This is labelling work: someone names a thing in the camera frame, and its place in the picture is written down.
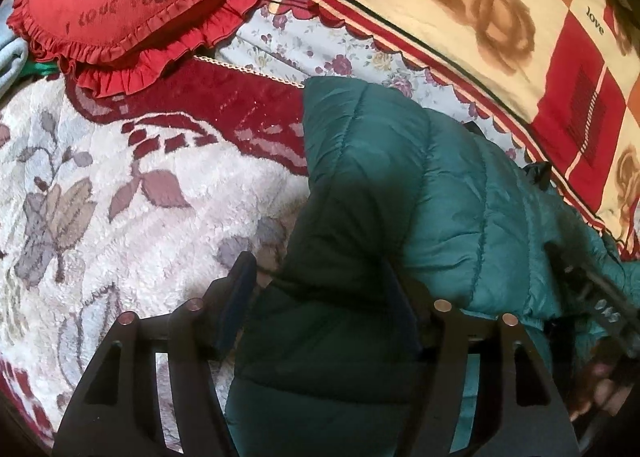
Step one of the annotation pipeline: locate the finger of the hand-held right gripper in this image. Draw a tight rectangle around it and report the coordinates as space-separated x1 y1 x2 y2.
544 241 608 308

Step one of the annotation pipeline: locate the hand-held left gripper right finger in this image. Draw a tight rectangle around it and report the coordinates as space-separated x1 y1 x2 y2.
387 262 583 457

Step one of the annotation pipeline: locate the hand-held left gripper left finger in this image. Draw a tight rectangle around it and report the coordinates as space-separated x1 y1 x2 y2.
52 251 258 457

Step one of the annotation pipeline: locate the green puffer jacket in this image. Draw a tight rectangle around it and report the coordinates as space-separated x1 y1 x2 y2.
224 76 627 457

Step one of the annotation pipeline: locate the person's right hand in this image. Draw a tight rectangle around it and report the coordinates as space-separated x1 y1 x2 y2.
572 362 626 418

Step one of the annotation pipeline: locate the white and red fleece blanket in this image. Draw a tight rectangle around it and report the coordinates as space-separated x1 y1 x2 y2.
0 57 321 449

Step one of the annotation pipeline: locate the floral bed sheet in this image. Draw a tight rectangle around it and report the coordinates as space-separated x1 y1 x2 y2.
215 2 531 164

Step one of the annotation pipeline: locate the green cloth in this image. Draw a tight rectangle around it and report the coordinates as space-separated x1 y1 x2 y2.
20 61 62 81

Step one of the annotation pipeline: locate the light blue cloth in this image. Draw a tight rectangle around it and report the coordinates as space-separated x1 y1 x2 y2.
0 2 31 103

